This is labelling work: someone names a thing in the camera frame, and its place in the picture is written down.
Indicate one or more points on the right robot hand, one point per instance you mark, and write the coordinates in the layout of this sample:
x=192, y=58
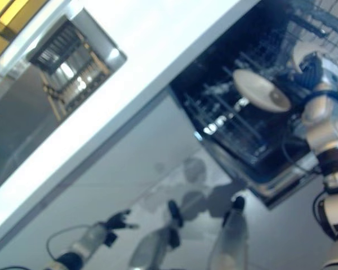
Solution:
x=312, y=76

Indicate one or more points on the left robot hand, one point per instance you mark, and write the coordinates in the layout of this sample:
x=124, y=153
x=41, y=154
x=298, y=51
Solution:
x=119, y=220

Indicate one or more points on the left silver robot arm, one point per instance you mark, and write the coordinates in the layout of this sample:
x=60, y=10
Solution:
x=90, y=239

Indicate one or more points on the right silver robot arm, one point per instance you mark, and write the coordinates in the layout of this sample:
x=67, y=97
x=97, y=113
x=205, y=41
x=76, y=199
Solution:
x=324, y=123

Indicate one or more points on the built-in dishwasher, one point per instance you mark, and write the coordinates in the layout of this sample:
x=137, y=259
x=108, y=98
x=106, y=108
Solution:
x=228, y=135

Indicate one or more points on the dishwasher door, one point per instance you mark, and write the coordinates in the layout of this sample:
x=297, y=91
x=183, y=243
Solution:
x=276, y=185

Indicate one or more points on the left robot leg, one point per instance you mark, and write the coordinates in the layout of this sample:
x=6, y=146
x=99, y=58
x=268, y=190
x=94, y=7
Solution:
x=155, y=244

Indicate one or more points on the white cabinet door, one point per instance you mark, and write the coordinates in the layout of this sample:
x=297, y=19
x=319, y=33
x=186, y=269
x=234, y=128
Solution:
x=115, y=174

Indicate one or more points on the stainless steel sink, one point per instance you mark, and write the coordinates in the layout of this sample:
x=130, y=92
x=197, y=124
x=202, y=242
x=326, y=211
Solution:
x=22, y=118

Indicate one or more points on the black sink drying rack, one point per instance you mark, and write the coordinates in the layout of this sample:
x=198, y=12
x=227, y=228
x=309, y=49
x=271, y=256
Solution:
x=70, y=70

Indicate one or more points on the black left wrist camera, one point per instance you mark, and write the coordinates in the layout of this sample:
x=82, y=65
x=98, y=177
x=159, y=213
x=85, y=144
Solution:
x=110, y=240

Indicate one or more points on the yellow window with dark frame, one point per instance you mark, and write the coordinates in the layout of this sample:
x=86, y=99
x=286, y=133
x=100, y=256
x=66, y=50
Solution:
x=8, y=25

